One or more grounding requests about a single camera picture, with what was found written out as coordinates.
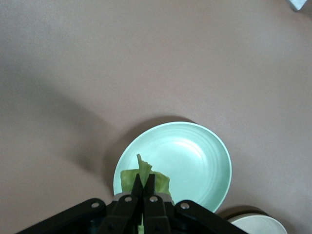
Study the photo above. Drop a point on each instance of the green lettuce leaf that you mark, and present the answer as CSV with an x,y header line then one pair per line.
x,y
128,181

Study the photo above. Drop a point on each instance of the beige plate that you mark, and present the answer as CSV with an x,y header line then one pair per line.
x,y
258,226

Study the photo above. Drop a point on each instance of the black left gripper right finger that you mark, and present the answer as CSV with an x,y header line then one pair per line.
x,y
156,214

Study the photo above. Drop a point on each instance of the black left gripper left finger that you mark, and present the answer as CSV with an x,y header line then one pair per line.
x,y
122,214

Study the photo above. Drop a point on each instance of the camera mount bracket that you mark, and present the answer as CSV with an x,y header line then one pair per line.
x,y
297,3

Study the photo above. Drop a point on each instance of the mint green plate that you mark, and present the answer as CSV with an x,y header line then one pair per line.
x,y
195,165

